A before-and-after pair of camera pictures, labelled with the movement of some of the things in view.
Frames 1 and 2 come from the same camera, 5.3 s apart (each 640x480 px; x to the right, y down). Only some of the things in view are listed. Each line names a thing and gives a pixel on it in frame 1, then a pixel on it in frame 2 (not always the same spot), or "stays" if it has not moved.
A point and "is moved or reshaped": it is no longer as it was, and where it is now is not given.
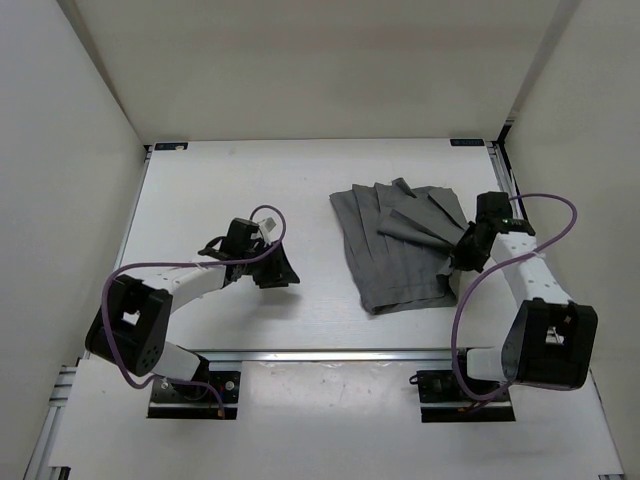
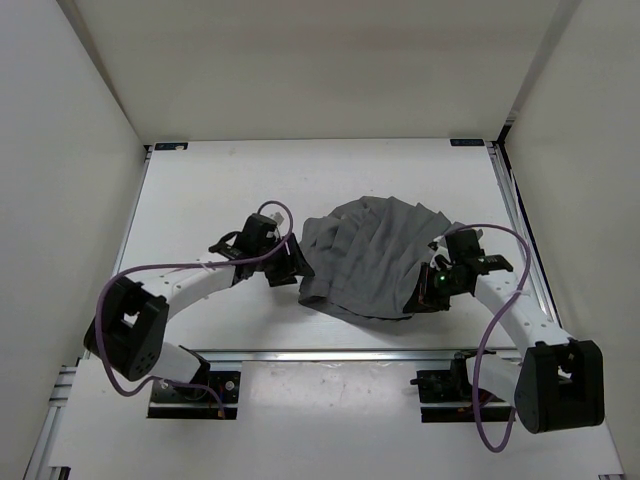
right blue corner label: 467,142 stays
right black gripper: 460,259 → 423,297
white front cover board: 327,418 stays
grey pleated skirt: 401,243 is moved or reshaped
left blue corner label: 171,146 stays
